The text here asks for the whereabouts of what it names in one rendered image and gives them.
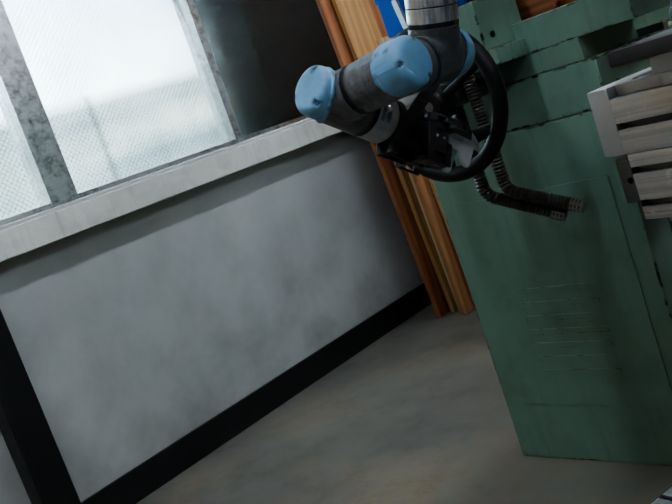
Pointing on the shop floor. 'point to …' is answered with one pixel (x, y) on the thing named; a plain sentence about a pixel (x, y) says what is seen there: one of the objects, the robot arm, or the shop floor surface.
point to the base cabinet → (571, 299)
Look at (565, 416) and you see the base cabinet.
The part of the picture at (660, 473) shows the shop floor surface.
